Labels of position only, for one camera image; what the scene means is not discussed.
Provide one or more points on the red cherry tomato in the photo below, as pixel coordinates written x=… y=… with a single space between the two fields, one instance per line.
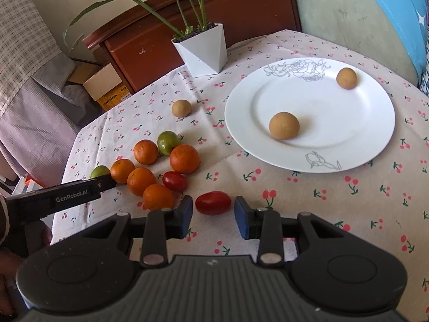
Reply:
x=213 y=202
x=174 y=181

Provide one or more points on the cherry print tablecloth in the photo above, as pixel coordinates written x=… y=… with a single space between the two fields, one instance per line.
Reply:
x=301 y=201

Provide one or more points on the potted plant in white pot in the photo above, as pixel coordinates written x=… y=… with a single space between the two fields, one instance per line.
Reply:
x=201 y=53

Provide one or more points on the white plate with line drawing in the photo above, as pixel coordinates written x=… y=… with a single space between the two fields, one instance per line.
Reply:
x=335 y=124

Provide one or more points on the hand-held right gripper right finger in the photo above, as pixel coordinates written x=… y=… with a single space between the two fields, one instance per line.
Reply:
x=242 y=216

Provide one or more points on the person's left hand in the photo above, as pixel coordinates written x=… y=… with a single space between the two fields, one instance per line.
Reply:
x=8 y=281

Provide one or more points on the beige checked cloth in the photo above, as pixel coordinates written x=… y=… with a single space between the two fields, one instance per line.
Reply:
x=23 y=23

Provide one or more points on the green round fruit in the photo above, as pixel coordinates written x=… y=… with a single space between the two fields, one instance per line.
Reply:
x=166 y=141
x=100 y=171

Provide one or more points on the brown round fruit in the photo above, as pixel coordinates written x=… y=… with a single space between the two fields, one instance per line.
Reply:
x=181 y=108
x=347 y=78
x=284 y=125

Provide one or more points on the large orange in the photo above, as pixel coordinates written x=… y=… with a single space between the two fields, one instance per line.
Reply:
x=184 y=158

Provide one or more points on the green sofa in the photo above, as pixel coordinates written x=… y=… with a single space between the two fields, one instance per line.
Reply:
x=342 y=10

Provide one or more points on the clear plastic storage box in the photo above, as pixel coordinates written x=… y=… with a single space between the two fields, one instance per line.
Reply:
x=20 y=182

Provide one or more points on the lilac checked cloth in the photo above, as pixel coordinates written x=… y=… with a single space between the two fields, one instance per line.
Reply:
x=37 y=124

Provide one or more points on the brown wooden cabinet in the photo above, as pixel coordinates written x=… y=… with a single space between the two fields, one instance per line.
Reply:
x=251 y=13

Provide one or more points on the cardboard box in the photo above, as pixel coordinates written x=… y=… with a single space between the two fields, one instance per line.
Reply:
x=104 y=84

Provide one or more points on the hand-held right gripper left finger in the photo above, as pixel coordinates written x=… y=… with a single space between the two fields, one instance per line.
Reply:
x=183 y=216

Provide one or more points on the small orange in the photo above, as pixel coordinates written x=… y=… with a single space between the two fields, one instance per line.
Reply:
x=158 y=196
x=140 y=181
x=122 y=170
x=145 y=151

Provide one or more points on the blue patterned pillow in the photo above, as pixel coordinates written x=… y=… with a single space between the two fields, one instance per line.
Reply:
x=402 y=10

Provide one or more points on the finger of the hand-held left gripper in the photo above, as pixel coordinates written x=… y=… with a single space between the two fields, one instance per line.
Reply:
x=106 y=184

